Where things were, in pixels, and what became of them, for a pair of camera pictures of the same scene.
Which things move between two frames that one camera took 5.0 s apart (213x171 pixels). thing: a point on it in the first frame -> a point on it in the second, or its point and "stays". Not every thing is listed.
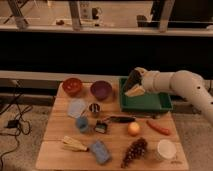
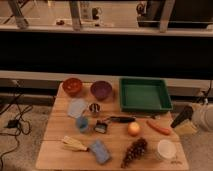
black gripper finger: (134, 79) -> (186, 114)
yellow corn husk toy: (70, 143) stays
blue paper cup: (83, 122) stays
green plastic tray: (145, 102) stays
